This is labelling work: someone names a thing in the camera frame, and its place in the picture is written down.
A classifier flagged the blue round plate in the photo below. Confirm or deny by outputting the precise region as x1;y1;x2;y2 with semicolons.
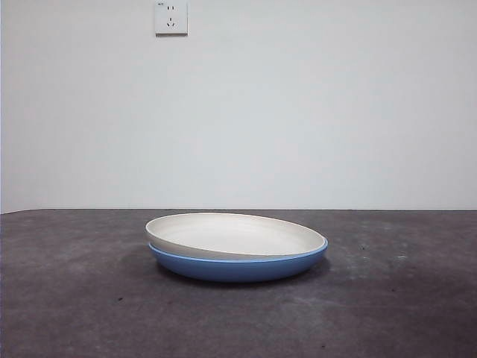
148;238;329;283

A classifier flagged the white wall power socket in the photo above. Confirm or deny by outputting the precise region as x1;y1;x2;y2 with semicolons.
154;0;189;37

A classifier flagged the white round plate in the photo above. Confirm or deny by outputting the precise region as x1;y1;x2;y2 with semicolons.
144;212;326;257

